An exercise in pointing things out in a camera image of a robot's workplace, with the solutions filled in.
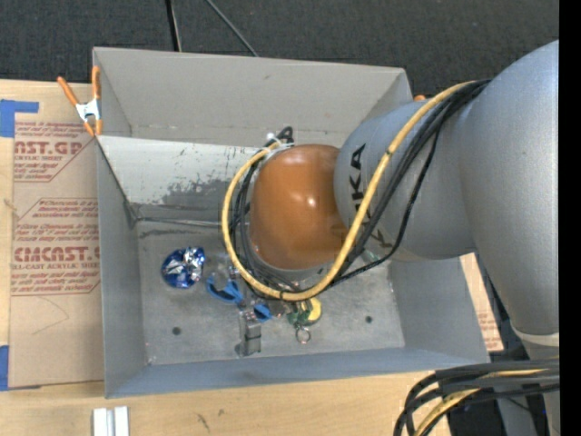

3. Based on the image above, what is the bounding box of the grey metal bin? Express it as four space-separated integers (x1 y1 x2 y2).
92 46 492 400

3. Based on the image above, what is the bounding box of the brown cardboard board red print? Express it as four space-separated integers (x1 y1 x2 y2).
0 78 506 392

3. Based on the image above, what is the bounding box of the blue long plastic thing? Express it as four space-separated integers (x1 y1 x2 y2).
205 273 274 322

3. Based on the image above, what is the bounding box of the blue and silver foil ball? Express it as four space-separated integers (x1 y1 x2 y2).
160 245 207 290

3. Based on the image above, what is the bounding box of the yellow round disc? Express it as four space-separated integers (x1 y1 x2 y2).
293 296 324 327

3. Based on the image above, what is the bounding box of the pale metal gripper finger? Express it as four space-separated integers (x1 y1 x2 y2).
239 309 263 357

